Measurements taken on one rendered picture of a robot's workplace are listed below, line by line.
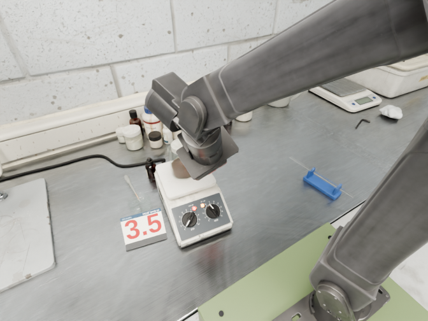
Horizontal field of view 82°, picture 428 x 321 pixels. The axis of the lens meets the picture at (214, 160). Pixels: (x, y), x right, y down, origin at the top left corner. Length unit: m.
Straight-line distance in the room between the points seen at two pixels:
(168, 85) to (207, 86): 0.11
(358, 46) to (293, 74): 0.05
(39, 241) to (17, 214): 0.11
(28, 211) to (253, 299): 0.57
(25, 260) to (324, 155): 0.82
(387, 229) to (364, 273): 0.07
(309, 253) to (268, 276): 0.09
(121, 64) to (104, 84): 0.09
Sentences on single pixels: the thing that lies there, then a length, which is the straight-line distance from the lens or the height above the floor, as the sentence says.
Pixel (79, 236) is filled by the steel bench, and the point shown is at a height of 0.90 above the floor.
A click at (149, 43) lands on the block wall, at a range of 0.90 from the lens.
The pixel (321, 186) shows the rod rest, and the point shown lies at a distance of 0.73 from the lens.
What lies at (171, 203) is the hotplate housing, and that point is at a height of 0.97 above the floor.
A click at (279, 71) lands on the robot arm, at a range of 0.23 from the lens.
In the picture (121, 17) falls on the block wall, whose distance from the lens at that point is 0.87.
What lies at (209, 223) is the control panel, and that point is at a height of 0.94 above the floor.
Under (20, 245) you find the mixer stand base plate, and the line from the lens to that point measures 0.70.
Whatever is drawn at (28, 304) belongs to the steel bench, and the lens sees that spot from 0.62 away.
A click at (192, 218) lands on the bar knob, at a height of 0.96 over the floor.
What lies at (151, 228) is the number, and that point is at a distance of 0.59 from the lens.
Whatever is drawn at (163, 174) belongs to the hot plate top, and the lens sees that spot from 0.60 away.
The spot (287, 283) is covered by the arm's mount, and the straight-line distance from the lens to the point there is 0.49.
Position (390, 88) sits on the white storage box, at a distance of 1.34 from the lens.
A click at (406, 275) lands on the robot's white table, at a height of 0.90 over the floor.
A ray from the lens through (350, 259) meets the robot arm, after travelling 0.32.
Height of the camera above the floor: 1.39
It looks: 40 degrees down
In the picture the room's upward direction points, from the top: straight up
